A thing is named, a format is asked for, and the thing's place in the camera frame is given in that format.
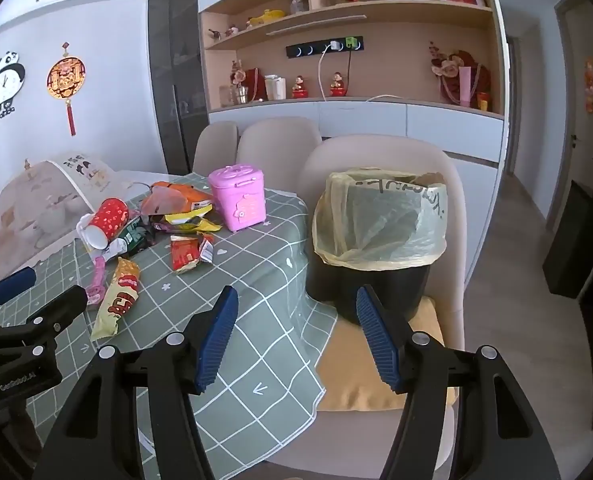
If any green grid tablecloth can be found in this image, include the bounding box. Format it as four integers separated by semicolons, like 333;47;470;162
0;190;337;479

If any white canister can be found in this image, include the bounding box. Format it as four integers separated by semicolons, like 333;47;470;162
264;75;287;101

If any panda wall clock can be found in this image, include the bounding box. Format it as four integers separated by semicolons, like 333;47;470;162
0;51;25;120

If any red door decoration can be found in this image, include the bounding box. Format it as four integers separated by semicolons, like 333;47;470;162
584;58;593;114

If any yellow bin liner bag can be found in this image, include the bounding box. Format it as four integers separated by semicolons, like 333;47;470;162
312;167;449;272

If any black trash bin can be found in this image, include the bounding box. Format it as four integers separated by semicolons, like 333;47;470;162
304;249;432;326

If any mesh food cover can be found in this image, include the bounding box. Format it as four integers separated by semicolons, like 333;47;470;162
0;152;128;278

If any wooden wall shelf unit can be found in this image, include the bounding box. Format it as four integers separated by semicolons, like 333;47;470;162
199;0;508;117

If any beige chair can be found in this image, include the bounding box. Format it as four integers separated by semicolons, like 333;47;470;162
272;134;467;479
236;117;323;193
192;122;238;177

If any red paper cup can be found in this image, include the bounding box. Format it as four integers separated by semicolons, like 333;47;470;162
76;197;129;250

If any black power strip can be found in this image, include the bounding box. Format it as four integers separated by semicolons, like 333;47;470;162
286;36;365;58

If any far beige chair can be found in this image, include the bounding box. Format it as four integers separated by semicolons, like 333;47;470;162
192;122;238;177

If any pink toy box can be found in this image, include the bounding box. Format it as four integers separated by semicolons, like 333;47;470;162
208;164;266;232

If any yellow nabati snack bag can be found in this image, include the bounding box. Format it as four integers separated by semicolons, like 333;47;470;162
150;205;223;235

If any white lower cabinet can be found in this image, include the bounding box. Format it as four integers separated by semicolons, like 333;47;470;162
208;101;506;278

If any red small snack wrapper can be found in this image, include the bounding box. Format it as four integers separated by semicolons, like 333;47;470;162
170;233;214;274

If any right red figurine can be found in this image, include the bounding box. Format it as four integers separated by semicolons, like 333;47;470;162
330;72;347;96

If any yellow seat cushion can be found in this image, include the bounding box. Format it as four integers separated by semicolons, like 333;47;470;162
316;294;461;413

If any near beige chair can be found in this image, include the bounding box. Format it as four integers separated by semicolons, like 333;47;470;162
272;134;467;479

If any yellow long snack bag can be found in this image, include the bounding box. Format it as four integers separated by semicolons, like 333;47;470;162
90;258;140;341

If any left red figurine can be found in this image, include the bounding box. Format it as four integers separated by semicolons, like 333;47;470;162
291;76;309;99

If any black water dispenser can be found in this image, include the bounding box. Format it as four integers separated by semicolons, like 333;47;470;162
543;180;593;299

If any middle beige chair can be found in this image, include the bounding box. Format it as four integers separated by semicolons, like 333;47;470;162
236;117;323;193

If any orange plastic bag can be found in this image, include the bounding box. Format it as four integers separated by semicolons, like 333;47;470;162
140;181;213;216

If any red chinese knot ornament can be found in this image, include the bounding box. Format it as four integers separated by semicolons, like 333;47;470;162
46;41;86;136

